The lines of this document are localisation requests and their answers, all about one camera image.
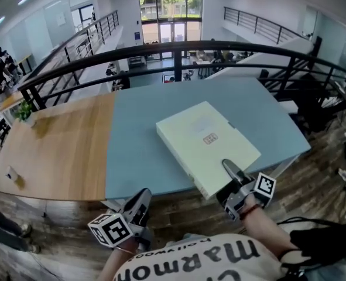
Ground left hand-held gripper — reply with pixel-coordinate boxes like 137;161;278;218
87;187;153;251

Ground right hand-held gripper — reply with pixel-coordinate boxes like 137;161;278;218
215;158;277;222

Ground cream item box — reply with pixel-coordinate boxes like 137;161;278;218
155;100;262;201

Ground person's left forearm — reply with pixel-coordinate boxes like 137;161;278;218
98;238;140;281

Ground person's right forearm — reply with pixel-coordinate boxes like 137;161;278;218
240;196;300;263

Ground blue and wooden table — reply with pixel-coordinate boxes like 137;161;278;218
0;76;312;202

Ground thin gold wrist bangle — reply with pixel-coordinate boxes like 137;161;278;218
114;245;136;256

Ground white printed shirt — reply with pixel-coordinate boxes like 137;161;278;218
112;233;288;281

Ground black staircase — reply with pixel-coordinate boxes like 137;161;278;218
259;68;346;134

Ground small white cup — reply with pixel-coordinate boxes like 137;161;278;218
5;165;19;181

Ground black curved metal railing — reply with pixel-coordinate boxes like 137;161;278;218
16;39;346;111

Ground blue jeans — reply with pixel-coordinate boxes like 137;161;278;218
303;261;346;281

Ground green potted plant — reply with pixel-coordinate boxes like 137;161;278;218
12;100;35;123

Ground short balcony railing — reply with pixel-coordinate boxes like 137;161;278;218
223;6;308;45

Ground small wooden desk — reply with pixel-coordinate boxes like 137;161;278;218
0;91;25;113

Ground large glass entrance window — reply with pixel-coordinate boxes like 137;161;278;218
138;0;204;45

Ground long balcony railing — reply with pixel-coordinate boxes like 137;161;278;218
29;9;120;102

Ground red wrist bracelet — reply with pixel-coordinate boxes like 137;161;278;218
238;203;265;221

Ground black cable bundle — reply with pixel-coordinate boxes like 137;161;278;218
276;217;346;277

